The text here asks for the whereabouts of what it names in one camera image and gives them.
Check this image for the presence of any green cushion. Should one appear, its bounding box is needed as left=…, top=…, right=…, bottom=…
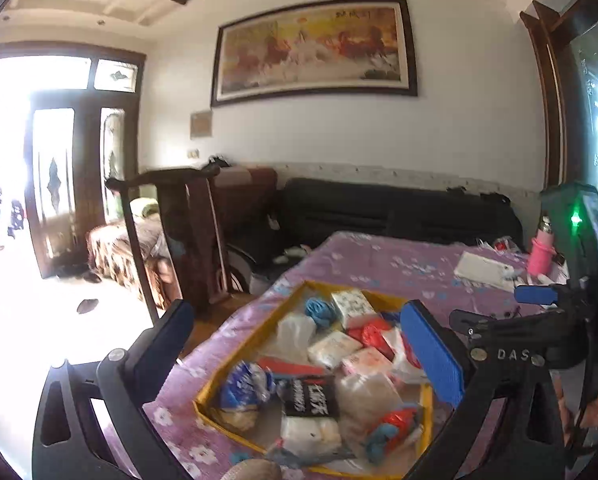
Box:
left=129, top=197, right=159, bottom=218

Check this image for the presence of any clear plastic bag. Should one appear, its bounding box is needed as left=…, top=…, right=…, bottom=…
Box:
left=274, top=312, right=319, bottom=361

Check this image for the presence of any framed wall painting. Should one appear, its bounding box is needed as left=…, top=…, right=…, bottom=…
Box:
left=210, top=0, right=420, bottom=108

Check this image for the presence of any small wall plaque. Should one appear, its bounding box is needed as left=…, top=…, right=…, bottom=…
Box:
left=189, top=109, right=214, bottom=141

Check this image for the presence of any purple floral tablecloth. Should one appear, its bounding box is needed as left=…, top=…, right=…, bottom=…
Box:
left=142, top=231, right=580, bottom=480

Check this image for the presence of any black packet with white print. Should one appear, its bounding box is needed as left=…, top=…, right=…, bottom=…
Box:
left=279, top=375, right=342, bottom=418

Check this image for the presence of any white booklet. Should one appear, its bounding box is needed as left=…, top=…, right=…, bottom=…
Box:
left=453, top=251, right=516, bottom=292

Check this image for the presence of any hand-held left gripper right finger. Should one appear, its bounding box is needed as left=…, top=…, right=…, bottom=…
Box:
left=400, top=301, right=566, bottom=480

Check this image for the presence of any patterned brown armchair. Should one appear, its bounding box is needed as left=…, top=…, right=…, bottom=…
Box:
left=86, top=197, right=182, bottom=311

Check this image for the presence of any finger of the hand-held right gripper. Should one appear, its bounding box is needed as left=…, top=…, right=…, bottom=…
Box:
left=449, top=309, right=500, bottom=335
left=514, top=284, right=560, bottom=306

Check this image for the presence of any plain white tissue pack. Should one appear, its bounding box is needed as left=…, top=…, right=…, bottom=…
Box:
left=280, top=414, right=342, bottom=453

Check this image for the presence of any red plastic bag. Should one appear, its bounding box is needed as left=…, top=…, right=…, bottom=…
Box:
left=348, top=321, right=395, bottom=348

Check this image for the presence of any brown wooden door frame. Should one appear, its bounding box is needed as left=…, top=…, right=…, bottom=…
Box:
left=520, top=0, right=572, bottom=193

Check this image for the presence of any pink bottle with knitted sleeve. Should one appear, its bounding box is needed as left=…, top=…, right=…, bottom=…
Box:
left=527, top=215, right=558, bottom=277

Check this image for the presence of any beige knitted cloth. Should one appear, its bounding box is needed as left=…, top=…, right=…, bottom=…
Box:
left=226, top=459, right=283, bottom=480

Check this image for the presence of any blue floral tissue pack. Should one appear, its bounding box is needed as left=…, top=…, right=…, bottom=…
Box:
left=219, top=360, right=277, bottom=430

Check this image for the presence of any dark wooden chair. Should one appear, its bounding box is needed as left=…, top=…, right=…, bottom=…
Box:
left=104, top=165, right=235, bottom=328

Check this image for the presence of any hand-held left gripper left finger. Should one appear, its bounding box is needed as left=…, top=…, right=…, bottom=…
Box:
left=32, top=299, right=196, bottom=480

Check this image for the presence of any yellow cardboard box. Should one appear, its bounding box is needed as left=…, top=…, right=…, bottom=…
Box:
left=193, top=280, right=435, bottom=478

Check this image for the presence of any black sofa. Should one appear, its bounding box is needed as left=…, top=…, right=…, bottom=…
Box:
left=274, top=176, right=526, bottom=268

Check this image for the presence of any white floral tissue pack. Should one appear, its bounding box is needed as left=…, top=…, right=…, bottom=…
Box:
left=331, top=290, right=375, bottom=328

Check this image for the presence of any wooden glass door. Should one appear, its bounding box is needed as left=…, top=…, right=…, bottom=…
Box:
left=23, top=42, right=147, bottom=281

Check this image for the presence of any brown sofa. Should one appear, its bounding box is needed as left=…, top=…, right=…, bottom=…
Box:
left=184, top=166, right=280, bottom=306

